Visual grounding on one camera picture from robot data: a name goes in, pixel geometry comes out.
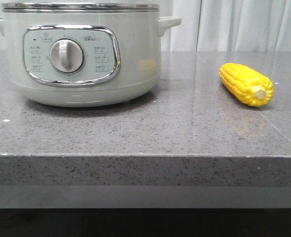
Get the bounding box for yellow toy corn cob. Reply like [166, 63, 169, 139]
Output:
[219, 63, 274, 107]

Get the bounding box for glass pot lid steel rim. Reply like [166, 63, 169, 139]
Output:
[1, 2, 160, 12]

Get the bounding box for pale green electric cooking pot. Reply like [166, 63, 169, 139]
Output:
[0, 8, 182, 108]

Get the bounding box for white pleated curtain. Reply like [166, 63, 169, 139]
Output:
[0, 0, 291, 52]

